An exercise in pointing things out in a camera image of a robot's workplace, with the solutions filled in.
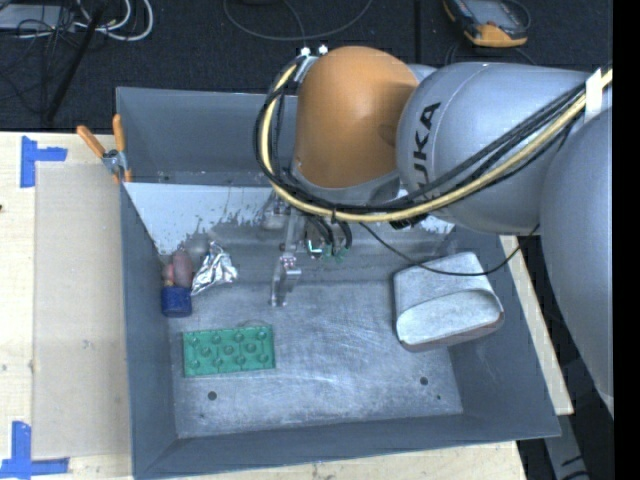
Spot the crumpled silver foil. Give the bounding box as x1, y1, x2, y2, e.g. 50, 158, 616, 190
190, 241, 240, 297

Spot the green flat studded block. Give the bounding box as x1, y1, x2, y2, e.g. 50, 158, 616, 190
181, 324, 277, 379

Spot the grey metal bin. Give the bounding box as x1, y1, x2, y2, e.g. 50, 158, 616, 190
114, 86, 564, 480

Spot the blue cylinder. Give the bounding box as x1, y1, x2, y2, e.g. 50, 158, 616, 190
160, 286, 194, 318

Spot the brown cardboard board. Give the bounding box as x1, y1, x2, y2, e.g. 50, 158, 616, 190
30, 161, 133, 462

